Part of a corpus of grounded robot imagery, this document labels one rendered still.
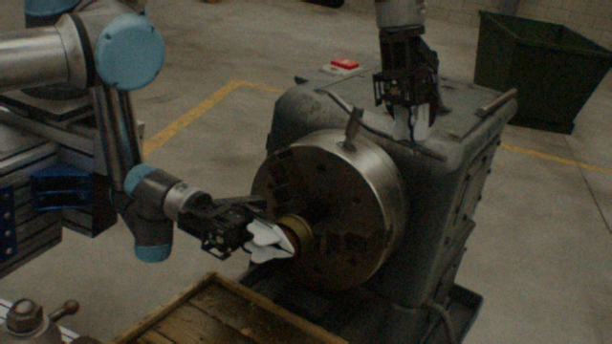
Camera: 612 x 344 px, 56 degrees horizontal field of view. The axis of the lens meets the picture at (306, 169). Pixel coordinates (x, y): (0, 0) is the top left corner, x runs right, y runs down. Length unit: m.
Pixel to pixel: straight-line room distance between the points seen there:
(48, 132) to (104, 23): 0.51
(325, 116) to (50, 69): 0.58
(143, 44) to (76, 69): 0.11
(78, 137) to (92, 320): 1.28
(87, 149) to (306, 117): 0.49
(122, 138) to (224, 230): 0.31
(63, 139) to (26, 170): 0.11
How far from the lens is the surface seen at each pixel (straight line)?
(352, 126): 1.08
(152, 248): 1.17
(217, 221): 0.98
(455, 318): 1.92
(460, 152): 1.18
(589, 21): 11.28
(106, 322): 2.49
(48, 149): 1.37
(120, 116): 1.15
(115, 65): 0.93
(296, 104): 1.29
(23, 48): 0.93
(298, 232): 1.03
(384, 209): 1.07
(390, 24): 0.89
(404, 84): 0.89
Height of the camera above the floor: 1.66
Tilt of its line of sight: 26 degrees down
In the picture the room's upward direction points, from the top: 11 degrees clockwise
